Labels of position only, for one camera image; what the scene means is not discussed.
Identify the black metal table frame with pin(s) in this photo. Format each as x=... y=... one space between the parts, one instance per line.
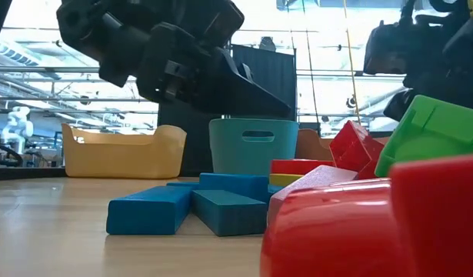
x=24 y=173

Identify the green plastic stud block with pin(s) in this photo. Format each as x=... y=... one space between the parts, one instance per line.
x=432 y=134

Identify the red plastic stud block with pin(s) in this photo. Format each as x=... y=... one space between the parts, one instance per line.
x=355 y=150
x=355 y=231

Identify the teal-blue wooden plank block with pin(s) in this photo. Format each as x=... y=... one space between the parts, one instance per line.
x=228 y=215

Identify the red wooden bridge block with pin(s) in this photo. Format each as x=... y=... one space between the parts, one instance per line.
x=297 y=166

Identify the yellow wooden plank block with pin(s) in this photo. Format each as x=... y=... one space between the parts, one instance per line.
x=284 y=180

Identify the white robot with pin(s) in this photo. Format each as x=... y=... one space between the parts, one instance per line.
x=17 y=127

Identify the orange plastic bin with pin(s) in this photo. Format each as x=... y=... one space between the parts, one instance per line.
x=311 y=146

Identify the yellow plastic bin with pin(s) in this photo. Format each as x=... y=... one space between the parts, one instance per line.
x=124 y=157

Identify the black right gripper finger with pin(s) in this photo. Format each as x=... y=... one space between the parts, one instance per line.
x=401 y=105

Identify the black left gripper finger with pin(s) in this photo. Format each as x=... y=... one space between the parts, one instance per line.
x=236 y=96
x=247 y=71

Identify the blue wooden plank block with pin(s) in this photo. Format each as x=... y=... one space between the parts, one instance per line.
x=147 y=211
x=182 y=184
x=236 y=184

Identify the pink wooden plank block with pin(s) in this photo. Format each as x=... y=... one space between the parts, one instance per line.
x=309 y=181

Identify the teal plastic bin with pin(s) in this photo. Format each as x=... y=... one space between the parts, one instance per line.
x=236 y=154

